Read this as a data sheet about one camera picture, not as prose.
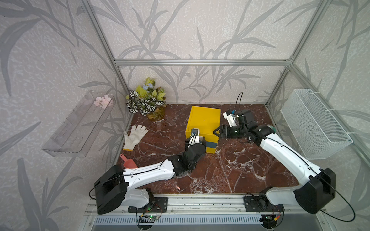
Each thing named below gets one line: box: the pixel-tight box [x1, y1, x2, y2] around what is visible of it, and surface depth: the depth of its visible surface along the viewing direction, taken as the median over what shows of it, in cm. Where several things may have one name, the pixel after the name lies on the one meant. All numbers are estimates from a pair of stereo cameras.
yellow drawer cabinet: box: [185, 105, 222, 154], surface depth 84 cm
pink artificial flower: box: [93, 94, 112, 109], surface depth 78 cm
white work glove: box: [122, 124, 149, 152], surface depth 101 cm
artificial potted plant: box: [125, 77, 167, 121], surface depth 93 cm
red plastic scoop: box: [119, 153, 138, 169], surface depth 88 cm
